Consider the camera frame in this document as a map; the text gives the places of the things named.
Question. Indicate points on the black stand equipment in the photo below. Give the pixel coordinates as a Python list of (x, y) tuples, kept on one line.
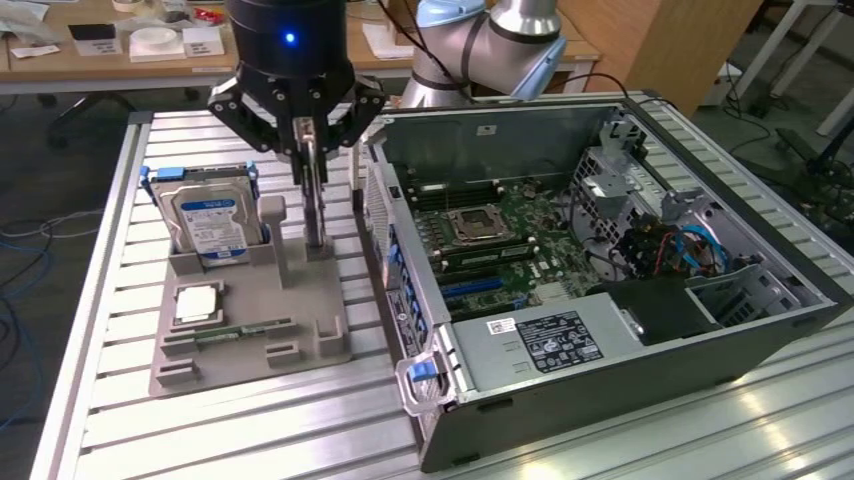
[(827, 155)]

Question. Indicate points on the installed RAM stick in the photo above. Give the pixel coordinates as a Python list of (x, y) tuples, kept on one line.
[(483, 256)]

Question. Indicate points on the hard disk with blue rails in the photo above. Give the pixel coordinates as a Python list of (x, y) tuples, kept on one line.
[(206, 225)]

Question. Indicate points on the metal CPU socket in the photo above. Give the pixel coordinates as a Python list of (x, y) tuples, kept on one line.
[(480, 226)]

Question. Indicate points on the white table frame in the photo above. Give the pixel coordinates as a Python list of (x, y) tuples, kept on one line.
[(828, 117)]

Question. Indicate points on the grey parts rack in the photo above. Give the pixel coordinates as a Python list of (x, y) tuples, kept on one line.
[(267, 300)]

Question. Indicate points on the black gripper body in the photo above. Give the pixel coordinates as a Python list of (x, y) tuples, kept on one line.
[(287, 55)]

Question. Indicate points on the graphics card with metal bracket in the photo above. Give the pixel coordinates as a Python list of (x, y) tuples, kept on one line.
[(315, 215)]

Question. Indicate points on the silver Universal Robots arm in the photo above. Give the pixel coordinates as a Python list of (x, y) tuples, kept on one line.
[(460, 45)]

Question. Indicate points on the silver disk bay bracket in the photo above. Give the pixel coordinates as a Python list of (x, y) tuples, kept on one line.
[(740, 295)]

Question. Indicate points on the tape roll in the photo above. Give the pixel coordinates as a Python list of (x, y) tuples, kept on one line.
[(120, 6)]

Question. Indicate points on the wooden cabinet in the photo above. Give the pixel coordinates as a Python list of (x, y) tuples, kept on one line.
[(667, 60)]

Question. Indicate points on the silver disk bay cage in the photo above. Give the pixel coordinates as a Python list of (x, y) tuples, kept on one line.
[(613, 190)]

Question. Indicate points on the white box with black lid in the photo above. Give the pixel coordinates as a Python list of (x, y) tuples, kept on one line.
[(93, 45)]

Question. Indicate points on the loose green RAM stick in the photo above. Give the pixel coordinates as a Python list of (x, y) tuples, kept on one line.
[(227, 333)]

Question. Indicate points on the green motherboard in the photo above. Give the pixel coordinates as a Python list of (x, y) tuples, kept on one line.
[(553, 235)]

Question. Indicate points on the black office chair base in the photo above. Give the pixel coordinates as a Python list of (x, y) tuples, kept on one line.
[(66, 120)]

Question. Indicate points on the wooden desk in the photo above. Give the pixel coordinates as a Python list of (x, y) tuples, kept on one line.
[(100, 70)]

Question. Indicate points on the blue case release latch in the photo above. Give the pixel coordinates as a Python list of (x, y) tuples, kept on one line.
[(420, 373)]

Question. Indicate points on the white paper stack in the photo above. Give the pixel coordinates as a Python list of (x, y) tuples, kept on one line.
[(383, 45)]

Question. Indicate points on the red packet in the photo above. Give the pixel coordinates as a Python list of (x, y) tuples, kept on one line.
[(208, 16)]

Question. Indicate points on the open black PC case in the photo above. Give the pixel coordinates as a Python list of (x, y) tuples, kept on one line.
[(600, 400)]

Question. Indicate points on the long PCIe expansion slot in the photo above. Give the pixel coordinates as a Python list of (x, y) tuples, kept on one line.
[(476, 294), (469, 284)]

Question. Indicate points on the white paper tag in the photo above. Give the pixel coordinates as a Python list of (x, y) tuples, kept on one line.
[(33, 51)]

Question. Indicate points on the clear plastic bag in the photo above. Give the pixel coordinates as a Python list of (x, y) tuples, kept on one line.
[(22, 25)]

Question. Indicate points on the black plastic air duct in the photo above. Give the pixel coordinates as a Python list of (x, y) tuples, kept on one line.
[(660, 310)]

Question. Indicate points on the plain white labelled box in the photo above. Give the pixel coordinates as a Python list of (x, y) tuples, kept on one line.
[(200, 40)]

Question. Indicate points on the grey power supply unit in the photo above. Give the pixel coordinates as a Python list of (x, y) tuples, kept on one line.
[(487, 350)]

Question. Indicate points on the white box with round insert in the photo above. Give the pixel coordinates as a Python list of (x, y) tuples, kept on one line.
[(156, 50)]

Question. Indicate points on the CPU with silver lid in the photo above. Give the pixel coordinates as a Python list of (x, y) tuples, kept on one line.
[(196, 305)]

